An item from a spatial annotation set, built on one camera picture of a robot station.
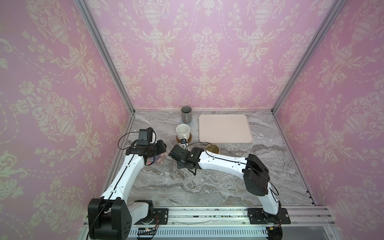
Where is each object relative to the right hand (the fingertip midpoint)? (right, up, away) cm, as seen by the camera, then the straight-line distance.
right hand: (182, 160), depth 85 cm
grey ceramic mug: (+1, +28, +20) cm, 34 cm away
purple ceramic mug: (-12, +4, -11) cm, 16 cm away
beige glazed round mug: (+18, +6, +7) cm, 21 cm away
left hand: (-10, +8, -1) cm, 13 cm away
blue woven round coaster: (+3, +21, +28) cm, 35 cm away
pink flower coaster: (-14, -2, +10) cm, 17 cm away
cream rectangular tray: (+29, +17, +25) cm, 42 cm away
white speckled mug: (-1, +16, +17) cm, 23 cm away
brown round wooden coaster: (+2, +9, +18) cm, 21 cm away
